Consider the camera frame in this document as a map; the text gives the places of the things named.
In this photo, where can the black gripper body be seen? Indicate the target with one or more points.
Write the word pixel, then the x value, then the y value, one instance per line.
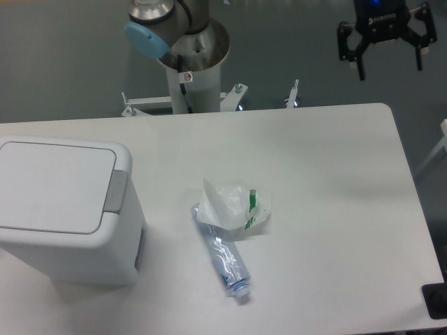
pixel 379 21

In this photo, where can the white frame at right edge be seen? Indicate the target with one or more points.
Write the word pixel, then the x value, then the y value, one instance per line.
pixel 435 156

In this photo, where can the white trash can lid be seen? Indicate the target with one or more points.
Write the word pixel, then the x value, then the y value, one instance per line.
pixel 54 188

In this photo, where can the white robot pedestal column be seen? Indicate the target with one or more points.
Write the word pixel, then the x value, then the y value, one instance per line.
pixel 194 91

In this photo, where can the white metal base frame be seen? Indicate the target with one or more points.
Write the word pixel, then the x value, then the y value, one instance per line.
pixel 229 101

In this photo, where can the white trash can body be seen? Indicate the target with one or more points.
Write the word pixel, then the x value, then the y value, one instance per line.
pixel 110 255

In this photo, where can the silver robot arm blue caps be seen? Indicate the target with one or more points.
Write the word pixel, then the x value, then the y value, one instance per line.
pixel 154 27

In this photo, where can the white plastic bag green print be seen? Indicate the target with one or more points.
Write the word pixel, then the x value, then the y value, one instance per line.
pixel 239 210

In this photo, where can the crushed clear plastic bottle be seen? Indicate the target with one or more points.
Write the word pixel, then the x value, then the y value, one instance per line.
pixel 225 257

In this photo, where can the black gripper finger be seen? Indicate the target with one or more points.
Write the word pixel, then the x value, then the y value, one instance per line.
pixel 344 30
pixel 423 13

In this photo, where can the black clamp at table corner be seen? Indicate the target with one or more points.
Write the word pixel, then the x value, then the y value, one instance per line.
pixel 435 300

